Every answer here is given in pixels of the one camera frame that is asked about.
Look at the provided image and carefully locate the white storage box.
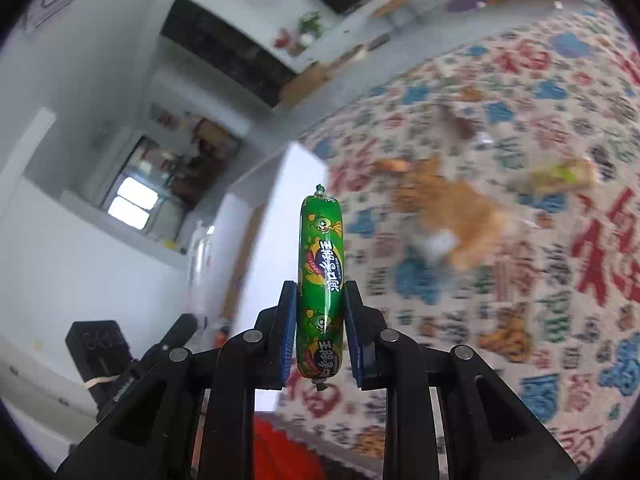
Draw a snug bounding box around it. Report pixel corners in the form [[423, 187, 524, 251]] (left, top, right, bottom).
[[186, 142, 328, 352]]

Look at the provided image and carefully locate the patterned woven tablecloth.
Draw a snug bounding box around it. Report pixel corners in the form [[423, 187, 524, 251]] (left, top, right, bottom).
[[300, 9, 639, 468]]

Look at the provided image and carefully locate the clear-wrapped sponge cake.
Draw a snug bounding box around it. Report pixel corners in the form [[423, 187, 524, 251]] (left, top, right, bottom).
[[372, 156, 508, 272]]

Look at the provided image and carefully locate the red flower vase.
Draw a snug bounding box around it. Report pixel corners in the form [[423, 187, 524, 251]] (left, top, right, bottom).
[[273, 28, 297, 53]]

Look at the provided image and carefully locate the cardboard box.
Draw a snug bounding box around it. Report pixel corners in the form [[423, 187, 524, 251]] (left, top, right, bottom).
[[279, 62, 330, 107]]

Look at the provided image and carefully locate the bread in green wrapper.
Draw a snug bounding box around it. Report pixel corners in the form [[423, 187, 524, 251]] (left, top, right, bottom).
[[521, 158, 599, 197]]

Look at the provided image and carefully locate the brown hawthorn roll stick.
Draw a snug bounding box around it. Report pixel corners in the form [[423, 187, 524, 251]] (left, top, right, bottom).
[[437, 103, 476, 141]]

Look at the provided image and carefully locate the leafy plant white vase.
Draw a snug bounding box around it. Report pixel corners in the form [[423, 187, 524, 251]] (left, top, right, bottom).
[[298, 11, 323, 48]]

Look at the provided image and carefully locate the small wooden bench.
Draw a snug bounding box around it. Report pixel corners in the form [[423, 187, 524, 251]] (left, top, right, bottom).
[[371, 0, 413, 18]]

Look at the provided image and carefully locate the dark tall cabinet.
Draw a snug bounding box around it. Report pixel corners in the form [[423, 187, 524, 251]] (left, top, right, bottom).
[[160, 0, 296, 108]]

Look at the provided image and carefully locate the green sausage stick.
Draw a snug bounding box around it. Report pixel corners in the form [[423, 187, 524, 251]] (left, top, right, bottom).
[[295, 184, 345, 391]]

